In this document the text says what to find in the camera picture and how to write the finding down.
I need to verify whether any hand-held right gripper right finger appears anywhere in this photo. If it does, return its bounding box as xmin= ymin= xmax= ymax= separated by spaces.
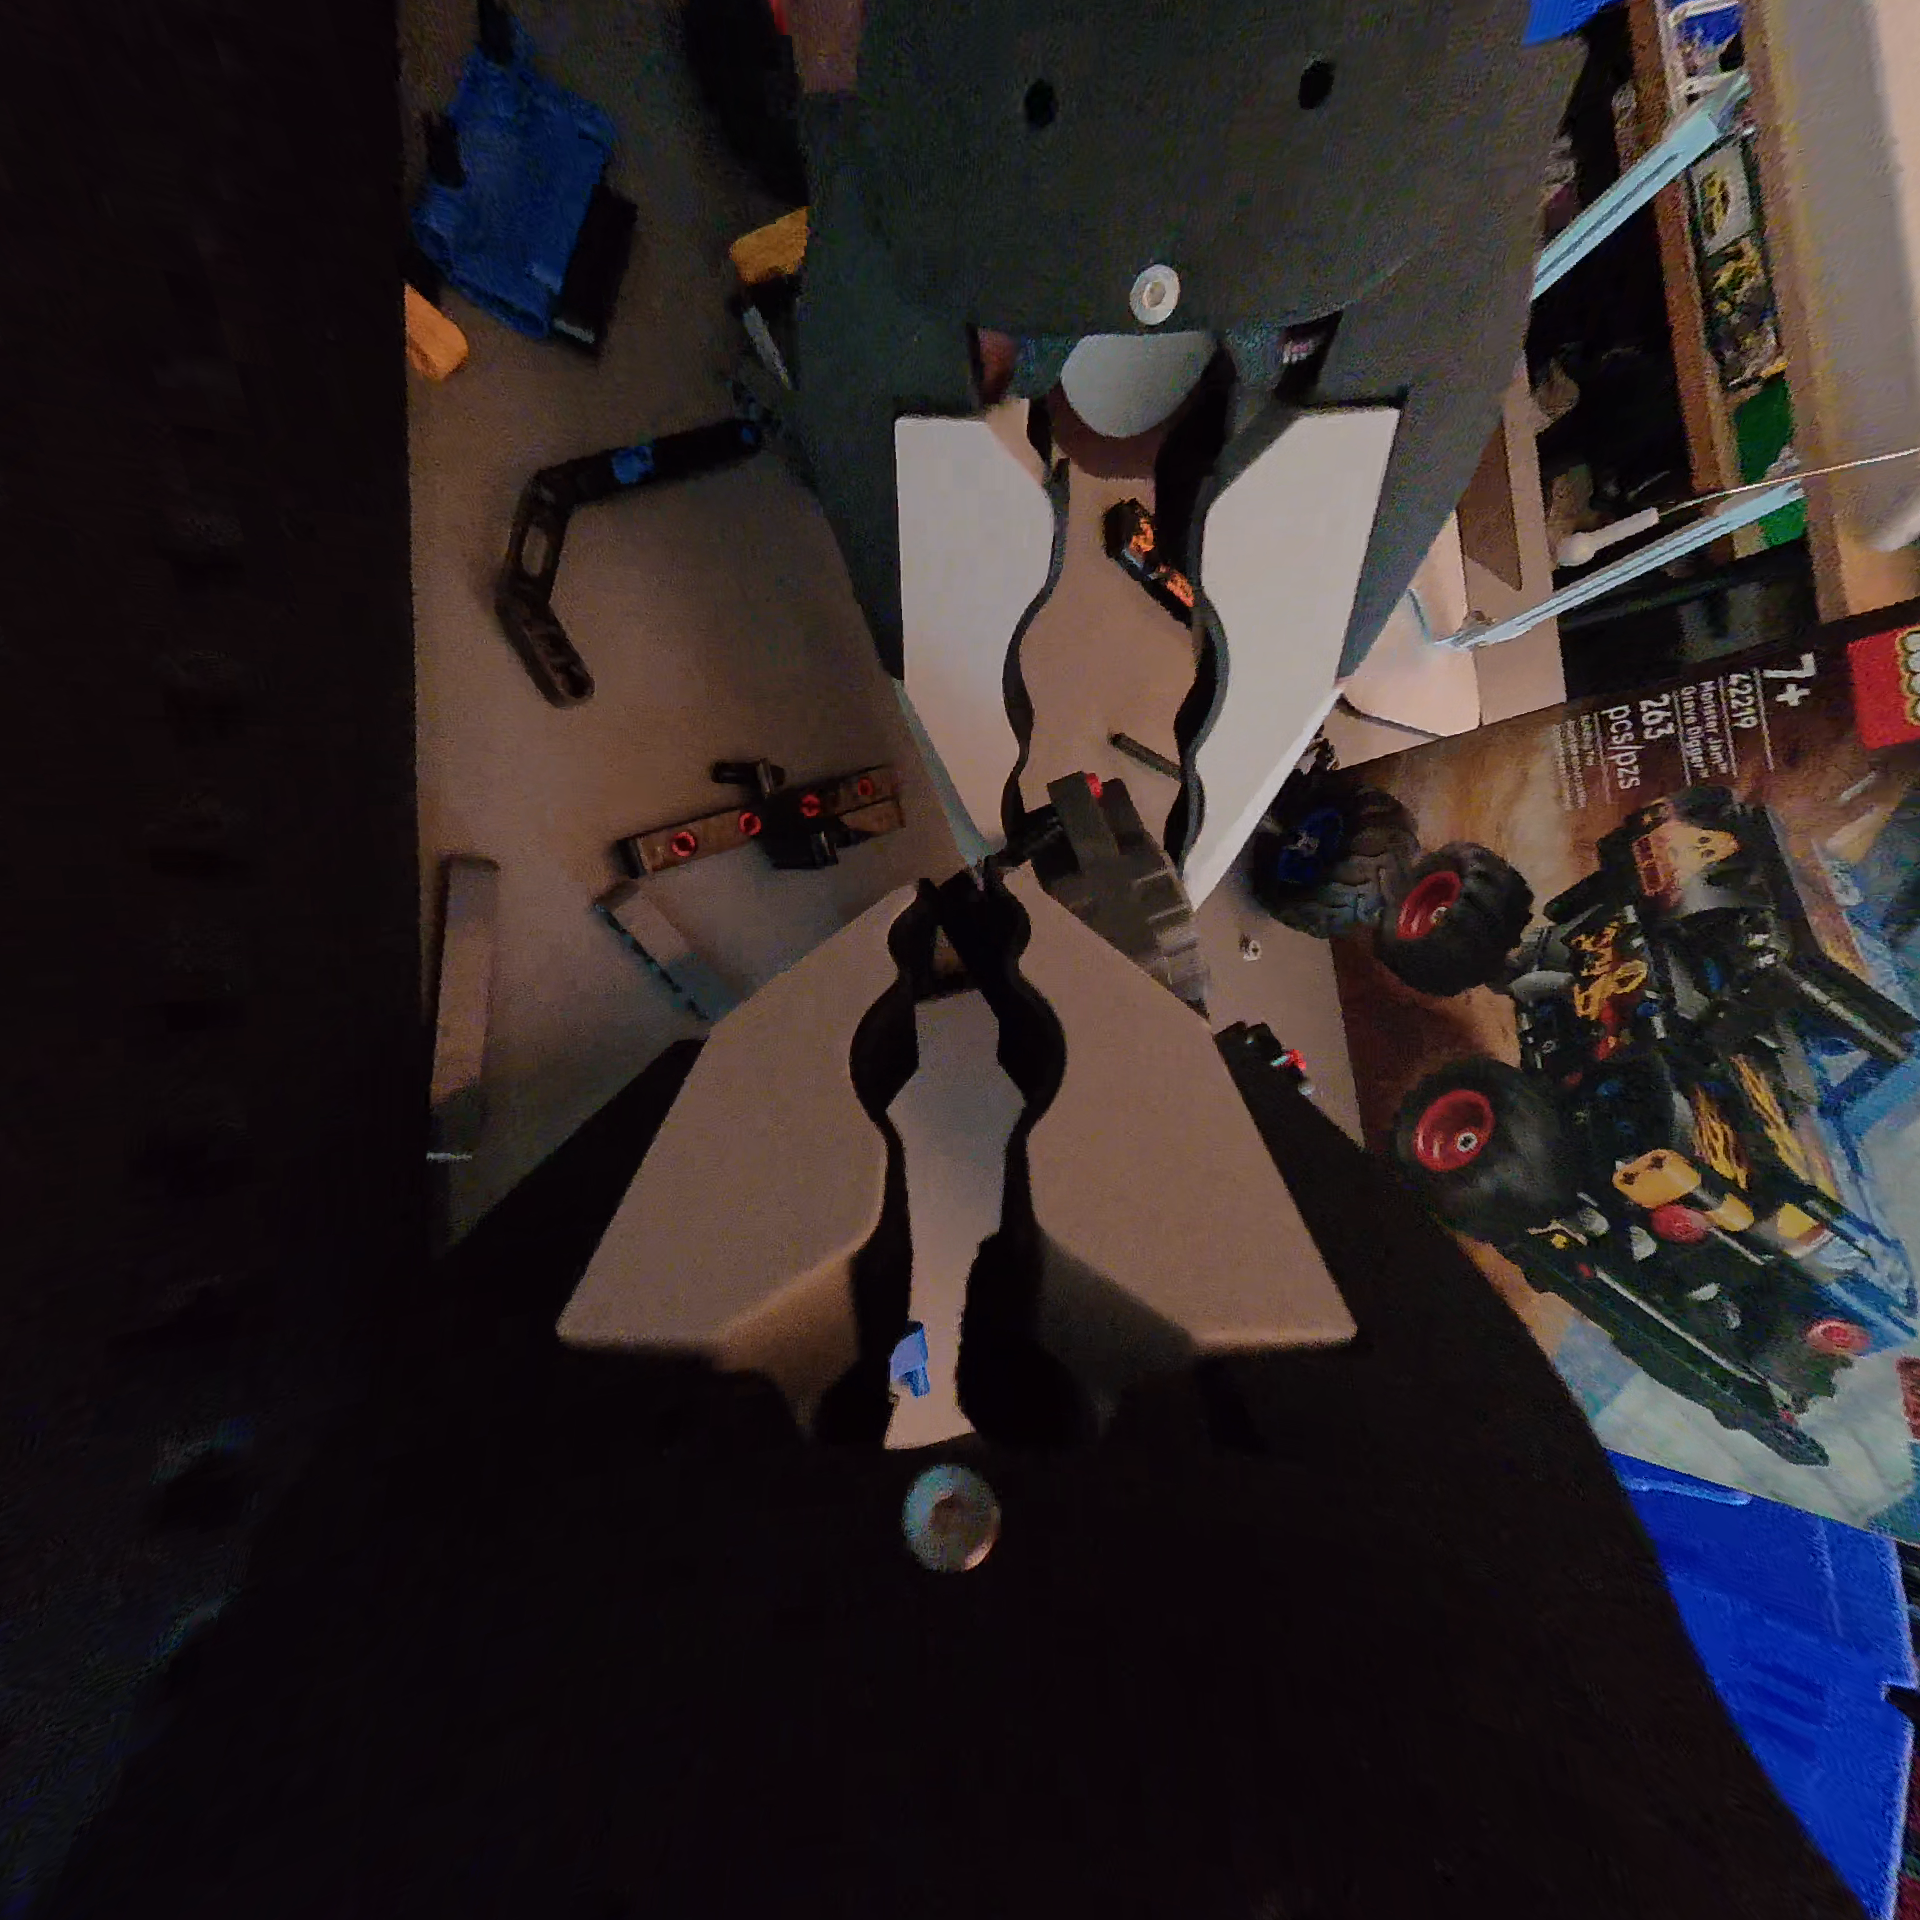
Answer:
xmin=961 ymin=871 xmax=1361 ymax=1444

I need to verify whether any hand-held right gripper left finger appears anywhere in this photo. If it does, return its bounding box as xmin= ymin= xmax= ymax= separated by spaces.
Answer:
xmin=555 ymin=877 xmax=985 ymax=1450

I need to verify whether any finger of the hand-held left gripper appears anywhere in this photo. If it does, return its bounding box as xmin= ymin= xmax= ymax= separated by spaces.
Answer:
xmin=1154 ymin=393 xmax=1409 ymax=905
xmin=896 ymin=401 xmax=1072 ymax=888

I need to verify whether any toy truck chassis with motor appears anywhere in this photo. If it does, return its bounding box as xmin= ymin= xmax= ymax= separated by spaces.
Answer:
xmin=989 ymin=769 xmax=1213 ymax=1028

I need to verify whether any small black flame-print piece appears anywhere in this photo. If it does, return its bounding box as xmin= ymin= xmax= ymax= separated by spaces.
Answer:
xmin=1101 ymin=498 xmax=1204 ymax=626

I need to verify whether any small black piece red pin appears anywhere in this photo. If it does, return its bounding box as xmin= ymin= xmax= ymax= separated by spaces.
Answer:
xmin=1212 ymin=1017 xmax=1316 ymax=1106

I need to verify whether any short grey toy beam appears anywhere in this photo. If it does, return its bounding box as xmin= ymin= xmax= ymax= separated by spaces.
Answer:
xmin=596 ymin=882 xmax=741 ymax=1025

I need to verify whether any black toy wheel on axle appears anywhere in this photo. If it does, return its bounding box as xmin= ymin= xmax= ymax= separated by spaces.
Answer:
xmin=1253 ymin=767 xmax=1419 ymax=939

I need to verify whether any black beam with red pins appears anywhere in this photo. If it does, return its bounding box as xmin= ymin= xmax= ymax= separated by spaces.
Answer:
xmin=619 ymin=759 xmax=912 ymax=882

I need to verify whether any black angled toy beam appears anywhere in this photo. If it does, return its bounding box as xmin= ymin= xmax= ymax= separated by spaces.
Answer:
xmin=492 ymin=416 xmax=771 ymax=711

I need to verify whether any toy truck set box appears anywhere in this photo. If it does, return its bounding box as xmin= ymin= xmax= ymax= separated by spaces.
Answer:
xmin=1319 ymin=599 xmax=1920 ymax=1547

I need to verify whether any blue toy body panel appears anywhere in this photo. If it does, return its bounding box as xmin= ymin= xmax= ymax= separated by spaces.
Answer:
xmin=409 ymin=48 xmax=641 ymax=355

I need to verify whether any blue bin at right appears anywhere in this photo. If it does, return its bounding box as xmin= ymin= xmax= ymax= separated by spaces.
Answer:
xmin=1611 ymin=1447 xmax=1920 ymax=1920

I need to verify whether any black perforated surface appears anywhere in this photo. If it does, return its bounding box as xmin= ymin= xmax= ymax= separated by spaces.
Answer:
xmin=0 ymin=0 xmax=452 ymax=1652

